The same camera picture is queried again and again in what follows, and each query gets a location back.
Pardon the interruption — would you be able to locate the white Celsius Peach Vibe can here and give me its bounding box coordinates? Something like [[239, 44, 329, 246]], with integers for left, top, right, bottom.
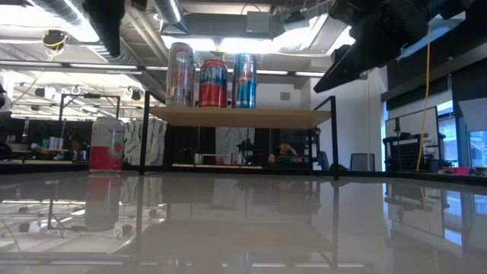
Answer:
[[165, 42, 196, 108]]

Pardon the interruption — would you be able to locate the black background frame stand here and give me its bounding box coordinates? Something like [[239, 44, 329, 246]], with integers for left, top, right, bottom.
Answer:
[[59, 94, 122, 132]]

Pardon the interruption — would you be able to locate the rectangular metal ventilation duct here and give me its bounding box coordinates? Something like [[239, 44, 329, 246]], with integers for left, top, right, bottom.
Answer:
[[395, 14, 467, 60]]

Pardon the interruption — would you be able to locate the white and pink beverage can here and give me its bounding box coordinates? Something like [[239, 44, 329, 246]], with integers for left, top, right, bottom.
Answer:
[[89, 116, 126, 174]]

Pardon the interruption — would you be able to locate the black pegboard rack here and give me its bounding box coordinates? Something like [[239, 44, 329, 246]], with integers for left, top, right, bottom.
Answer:
[[383, 132, 442, 172]]

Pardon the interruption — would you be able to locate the orange Fanta can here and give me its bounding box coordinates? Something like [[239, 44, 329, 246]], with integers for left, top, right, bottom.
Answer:
[[198, 58, 229, 109]]

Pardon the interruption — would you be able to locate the blue silver Red Bull can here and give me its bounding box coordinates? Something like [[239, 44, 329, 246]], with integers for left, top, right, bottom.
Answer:
[[231, 53, 258, 110]]

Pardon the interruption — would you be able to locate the person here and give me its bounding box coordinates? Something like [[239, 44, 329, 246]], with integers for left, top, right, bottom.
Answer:
[[267, 142, 300, 167]]

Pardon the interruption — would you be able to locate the white patterned curtain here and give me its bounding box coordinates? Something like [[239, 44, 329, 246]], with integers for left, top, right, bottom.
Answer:
[[215, 127, 256, 165], [123, 119, 167, 167]]

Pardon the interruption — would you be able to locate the pink-red box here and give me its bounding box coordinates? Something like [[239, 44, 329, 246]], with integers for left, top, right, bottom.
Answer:
[[439, 166, 472, 176]]

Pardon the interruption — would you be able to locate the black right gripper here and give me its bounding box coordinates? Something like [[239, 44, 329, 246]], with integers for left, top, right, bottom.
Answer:
[[314, 0, 450, 94]]

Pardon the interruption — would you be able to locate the grey bin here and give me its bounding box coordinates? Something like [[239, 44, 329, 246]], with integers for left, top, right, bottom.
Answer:
[[349, 152, 376, 172]]

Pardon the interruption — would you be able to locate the small spiral silver ceiling duct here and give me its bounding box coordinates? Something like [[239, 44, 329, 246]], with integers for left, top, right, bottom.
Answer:
[[154, 0, 183, 24]]

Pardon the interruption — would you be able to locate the yellow black cable coil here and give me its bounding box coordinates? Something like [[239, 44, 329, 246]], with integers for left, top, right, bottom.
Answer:
[[41, 29, 69, 53]]

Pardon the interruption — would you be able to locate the grey ceiling box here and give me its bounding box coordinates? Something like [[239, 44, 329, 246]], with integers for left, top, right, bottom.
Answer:
[[246, 11, 272, 35]]

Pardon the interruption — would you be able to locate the framed whiteboard panel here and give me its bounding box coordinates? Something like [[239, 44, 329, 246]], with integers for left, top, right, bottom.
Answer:
[[384, 106, 441, 170]]

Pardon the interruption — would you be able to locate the long tube ceiling light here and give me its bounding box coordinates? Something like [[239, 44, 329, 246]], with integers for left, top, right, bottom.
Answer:
[[113, 64, 324, 79]]

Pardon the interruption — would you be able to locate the wooden shelf with black frame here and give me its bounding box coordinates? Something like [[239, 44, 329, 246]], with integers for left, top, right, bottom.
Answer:
[[138, 90, 340, 181]]

